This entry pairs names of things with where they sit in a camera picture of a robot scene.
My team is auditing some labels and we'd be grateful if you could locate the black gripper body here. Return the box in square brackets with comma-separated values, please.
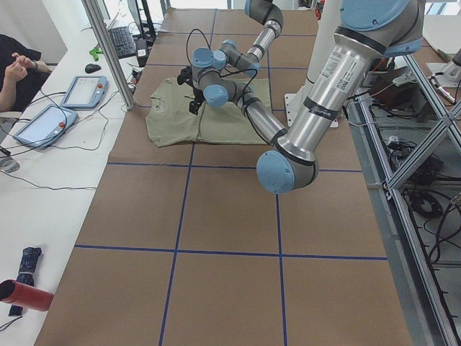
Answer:
[192, 86, 205, 105]
[176, 66, 194, 88]

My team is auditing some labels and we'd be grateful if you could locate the olive green long-sleeve shirt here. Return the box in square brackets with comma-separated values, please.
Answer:
[146, 77, 264, 147]

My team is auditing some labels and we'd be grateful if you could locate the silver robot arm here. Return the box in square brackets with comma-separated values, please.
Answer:
[176, 1, 284, 104]
[191, 1, 424, 194]

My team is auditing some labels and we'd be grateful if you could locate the seated person's hand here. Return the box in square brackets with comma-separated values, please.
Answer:
[4, 53, 37, 82]

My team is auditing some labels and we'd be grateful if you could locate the black computer keyboard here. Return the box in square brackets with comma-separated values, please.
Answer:
[107, 26, 136, 58]

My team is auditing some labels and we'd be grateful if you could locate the green plastic tool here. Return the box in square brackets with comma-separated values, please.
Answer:
[89, 45, 103, 61]

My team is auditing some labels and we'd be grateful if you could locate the black computer mouse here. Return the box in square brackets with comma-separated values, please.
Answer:
[84, 63, 102, 74]

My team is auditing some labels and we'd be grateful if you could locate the far teach pendant tablet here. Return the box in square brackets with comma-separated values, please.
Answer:
[61, 76, 108, 110]

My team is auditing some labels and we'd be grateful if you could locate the teach pendant tablet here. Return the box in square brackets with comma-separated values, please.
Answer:
[13, 105, 79, 148]
[61, 76, 108, 110]

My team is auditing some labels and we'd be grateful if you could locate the brown paper table cover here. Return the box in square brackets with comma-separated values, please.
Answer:
[36, 9, 411, 345]

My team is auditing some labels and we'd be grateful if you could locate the near teach pendant tablet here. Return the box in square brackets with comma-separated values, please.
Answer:
[13, 105, 79, 148]

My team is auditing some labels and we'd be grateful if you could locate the folded dark blue umbrella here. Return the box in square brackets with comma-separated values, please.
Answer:
[9, 247, 42, 316]

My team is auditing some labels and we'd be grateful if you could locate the red cylindrical bottle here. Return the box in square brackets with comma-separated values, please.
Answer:
[1, 280, 54, 311]

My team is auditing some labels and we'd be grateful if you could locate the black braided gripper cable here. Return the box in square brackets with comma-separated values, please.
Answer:
[185, 28, 253, 95]

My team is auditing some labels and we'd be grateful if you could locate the aluminium frame post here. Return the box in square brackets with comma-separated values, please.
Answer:
[81, 0, 134, 110]

